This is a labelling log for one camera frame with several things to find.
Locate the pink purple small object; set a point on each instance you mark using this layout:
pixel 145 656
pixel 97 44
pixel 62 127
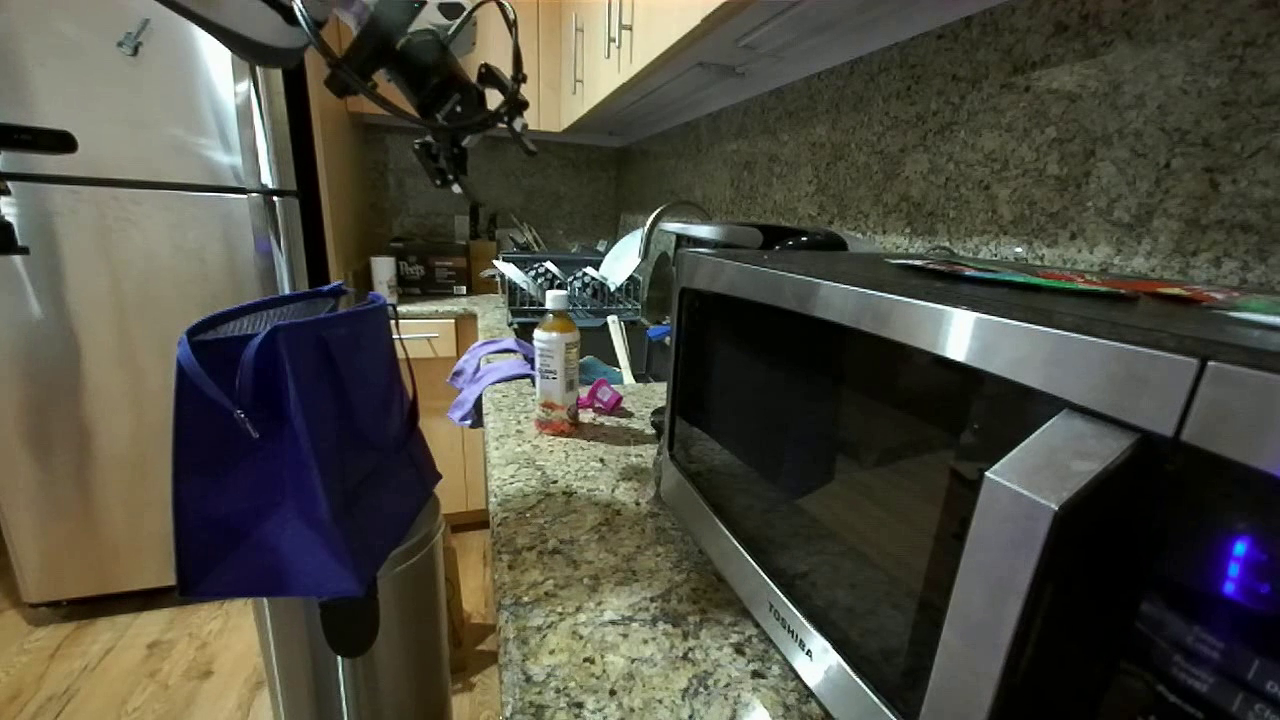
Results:
pixel 600 396

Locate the purple cloth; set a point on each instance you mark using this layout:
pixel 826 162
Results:
pixel 482 368

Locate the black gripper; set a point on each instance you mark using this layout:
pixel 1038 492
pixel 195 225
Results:
pixel 437 83

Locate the dish rack with dishes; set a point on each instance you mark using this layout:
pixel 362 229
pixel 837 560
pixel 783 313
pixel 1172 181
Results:
pixel 566 286

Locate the wooden upper cabinets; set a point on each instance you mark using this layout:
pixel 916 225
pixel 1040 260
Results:
pixel 643 44

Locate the blue fabric bag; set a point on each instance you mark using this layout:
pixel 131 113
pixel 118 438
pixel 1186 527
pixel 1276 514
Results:
pixel 295 455

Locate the colourful papers on microwave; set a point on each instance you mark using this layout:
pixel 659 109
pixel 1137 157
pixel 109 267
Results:
pixel 1065 281

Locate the stainless steel refrigerator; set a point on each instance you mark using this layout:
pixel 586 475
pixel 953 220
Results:
pixel 123 335

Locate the stainless steel microwave oven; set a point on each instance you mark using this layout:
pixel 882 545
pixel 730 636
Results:
pixel 960 507

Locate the black Franka robot arm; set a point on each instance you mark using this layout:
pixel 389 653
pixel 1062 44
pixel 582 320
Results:
pixel 241 20

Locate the white cup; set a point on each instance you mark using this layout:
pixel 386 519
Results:
pixel 380 274

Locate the wooden base cabinet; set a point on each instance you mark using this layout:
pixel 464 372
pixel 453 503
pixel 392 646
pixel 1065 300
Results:
pixel 445 401

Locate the stainless steel trash can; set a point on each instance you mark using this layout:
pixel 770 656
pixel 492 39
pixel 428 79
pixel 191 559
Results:
pixel 386 642

